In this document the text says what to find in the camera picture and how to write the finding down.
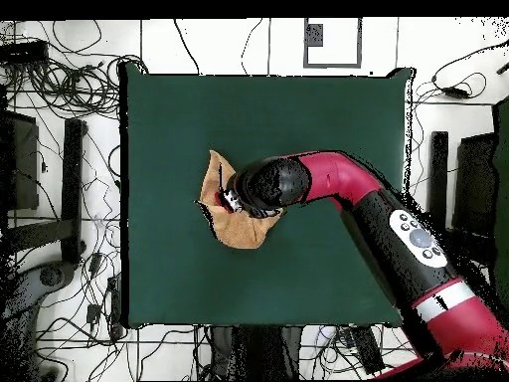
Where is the tan terry towel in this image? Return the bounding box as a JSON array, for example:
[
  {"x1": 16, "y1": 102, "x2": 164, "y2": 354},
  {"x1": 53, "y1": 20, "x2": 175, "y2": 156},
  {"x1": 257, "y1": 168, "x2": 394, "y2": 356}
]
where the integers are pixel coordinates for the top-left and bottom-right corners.
[{"x1": 194, "y1": 149, "x2": 285, "y2": 251}]

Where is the black flat box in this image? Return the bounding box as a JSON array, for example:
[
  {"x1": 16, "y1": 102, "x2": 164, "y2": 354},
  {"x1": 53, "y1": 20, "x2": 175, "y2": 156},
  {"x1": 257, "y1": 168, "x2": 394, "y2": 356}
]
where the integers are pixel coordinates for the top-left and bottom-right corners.
[
  {"x1": 0, "y1": 109, "x2": 40, "y2": 211},
  {"x1": 452, "y1": 132, "x2": 498, "y2": 236}
]

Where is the dark green table cloth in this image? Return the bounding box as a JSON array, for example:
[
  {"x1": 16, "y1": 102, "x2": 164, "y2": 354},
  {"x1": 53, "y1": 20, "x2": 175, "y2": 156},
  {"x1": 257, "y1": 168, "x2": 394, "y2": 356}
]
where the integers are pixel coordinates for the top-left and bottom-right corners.
[{"x1": 117, "y1": 61, "x2": 417, "y2": 330}]

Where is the black power strip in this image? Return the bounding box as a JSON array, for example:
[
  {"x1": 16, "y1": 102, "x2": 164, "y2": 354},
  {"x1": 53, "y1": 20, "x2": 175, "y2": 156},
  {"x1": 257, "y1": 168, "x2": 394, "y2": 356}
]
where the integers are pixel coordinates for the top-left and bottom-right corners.
[
  {"x1": 350, "y1": 325, "x2": 386, "y2": 375},
  {"x1": 105, "y1": 275, "x2": 124, "y2": 339}
]

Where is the black stand foot bar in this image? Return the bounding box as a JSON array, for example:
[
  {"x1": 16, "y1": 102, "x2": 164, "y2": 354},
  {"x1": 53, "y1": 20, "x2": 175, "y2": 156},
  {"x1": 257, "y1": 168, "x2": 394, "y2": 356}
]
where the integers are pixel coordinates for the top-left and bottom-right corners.
[
  {"x1": 60, "y1": 117, "x2": 87, "y2": 265},
  {"x1": 425, "y1": 130, "x2": 449, "y2": 218}
]

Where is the grey office chair base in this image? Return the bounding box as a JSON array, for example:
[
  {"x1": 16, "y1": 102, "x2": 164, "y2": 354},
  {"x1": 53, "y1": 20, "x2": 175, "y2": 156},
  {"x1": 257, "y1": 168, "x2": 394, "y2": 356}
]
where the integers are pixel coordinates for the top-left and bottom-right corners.
[{"x1": 11, "y1": 260, "x2": 78, "y2": 315}]

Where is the long black box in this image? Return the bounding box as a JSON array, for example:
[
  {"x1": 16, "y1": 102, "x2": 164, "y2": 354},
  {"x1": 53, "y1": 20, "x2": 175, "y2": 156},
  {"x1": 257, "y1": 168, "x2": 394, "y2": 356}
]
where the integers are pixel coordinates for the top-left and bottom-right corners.
[{"x1": 0, "y1": 39, "x2": 50, "y2": 64}]

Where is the black power adapter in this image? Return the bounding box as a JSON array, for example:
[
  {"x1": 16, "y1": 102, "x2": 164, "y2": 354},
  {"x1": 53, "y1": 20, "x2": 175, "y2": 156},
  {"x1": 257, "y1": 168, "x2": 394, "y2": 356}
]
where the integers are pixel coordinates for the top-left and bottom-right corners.
[{"x1": 439, "y1": 86, "x2": 470, "y2": 99}]

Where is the dark green fabric sheet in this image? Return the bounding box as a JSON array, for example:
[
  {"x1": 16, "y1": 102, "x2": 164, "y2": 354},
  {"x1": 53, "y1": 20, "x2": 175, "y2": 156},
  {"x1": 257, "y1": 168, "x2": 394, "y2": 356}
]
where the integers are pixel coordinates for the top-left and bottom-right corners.
[{"x1": 490, "y1": 95, "x2": 509, "y2": 303}]

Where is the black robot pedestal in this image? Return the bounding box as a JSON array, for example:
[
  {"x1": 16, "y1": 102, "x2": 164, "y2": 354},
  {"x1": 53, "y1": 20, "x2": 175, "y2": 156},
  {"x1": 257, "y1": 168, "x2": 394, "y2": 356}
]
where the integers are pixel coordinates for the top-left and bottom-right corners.
[{"x1": 208, "y1": 324, "x2": 305, "y2": 381}]

